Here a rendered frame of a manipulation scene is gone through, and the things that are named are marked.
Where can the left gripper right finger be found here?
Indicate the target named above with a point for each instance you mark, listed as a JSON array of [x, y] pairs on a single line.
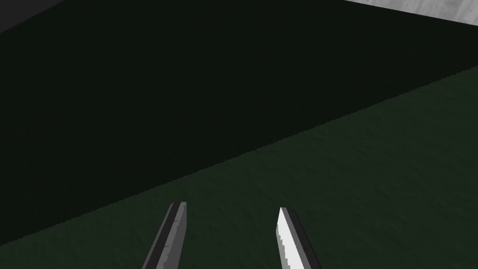
[[293, 243]]

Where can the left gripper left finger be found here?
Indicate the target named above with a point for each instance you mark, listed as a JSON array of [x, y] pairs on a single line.
[[168, 239]]

